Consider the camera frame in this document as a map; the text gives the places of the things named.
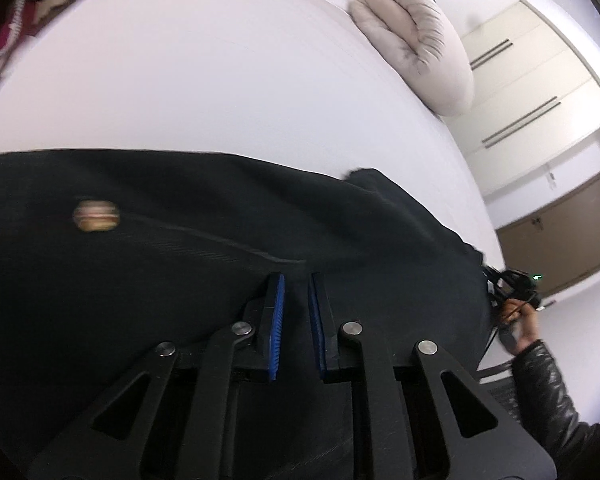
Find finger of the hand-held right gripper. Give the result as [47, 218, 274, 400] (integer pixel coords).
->
[481, 264, 506, 308]

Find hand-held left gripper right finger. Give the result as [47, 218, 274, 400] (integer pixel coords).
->
[307, 272, 557, 480]

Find bed with white sheet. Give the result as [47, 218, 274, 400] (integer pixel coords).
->
[0, 0, 507, 376]

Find rolled beige duvet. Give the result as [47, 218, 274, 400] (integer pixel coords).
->
[349, 0, 476, 116]

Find pink steam iron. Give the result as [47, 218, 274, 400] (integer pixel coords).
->
[0, 0, 38, 87]

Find person's right hand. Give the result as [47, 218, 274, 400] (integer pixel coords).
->
[498, 298, 541, 357]

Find cream wardrobe with dark handles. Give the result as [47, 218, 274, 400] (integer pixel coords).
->
[459, 0, 600, 197]

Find black denim pants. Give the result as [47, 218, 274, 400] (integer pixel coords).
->
[0, 149, 496, 480]

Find person's right forearm black sleeve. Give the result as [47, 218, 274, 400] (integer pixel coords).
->
[510, 339, 600, 480]

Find brown wooden door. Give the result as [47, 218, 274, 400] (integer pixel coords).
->
[495, 167, 600, 297]

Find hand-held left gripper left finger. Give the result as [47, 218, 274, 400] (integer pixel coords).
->
[29, 272, 286, 480]

